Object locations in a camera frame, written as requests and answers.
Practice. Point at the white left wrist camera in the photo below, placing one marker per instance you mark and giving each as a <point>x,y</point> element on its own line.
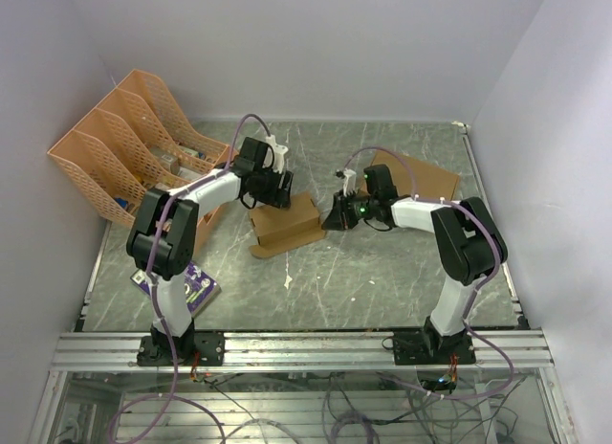
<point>275,155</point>

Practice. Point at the purple book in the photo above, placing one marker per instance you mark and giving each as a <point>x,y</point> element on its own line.
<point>200,288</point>

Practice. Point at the pink plastic desk organizer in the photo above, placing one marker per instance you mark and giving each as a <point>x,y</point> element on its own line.
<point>114,153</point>

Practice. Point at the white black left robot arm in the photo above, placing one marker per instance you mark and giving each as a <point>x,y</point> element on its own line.
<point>163,236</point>

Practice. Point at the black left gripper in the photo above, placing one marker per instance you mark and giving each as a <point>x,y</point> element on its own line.
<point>278,197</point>

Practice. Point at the cardboard box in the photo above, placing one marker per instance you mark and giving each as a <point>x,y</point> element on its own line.
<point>278,231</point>
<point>431,181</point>

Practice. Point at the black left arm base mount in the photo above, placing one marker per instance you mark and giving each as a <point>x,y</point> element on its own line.
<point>203,348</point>

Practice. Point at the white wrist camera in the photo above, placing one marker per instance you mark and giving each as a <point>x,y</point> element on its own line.
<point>275,155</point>
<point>349,179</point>

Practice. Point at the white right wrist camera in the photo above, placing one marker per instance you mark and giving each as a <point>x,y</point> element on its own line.
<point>349,179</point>

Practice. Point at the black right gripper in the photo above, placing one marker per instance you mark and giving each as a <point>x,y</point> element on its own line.
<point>339,218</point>

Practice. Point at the closed folded cardboard box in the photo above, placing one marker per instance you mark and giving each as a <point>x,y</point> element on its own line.
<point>431,181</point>

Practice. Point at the aluminium frame rail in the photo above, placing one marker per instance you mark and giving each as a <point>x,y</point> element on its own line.
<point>299,351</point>

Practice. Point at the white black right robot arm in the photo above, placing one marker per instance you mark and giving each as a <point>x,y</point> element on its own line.
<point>470,247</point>

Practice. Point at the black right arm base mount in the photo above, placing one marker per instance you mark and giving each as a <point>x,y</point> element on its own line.
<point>416,347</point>

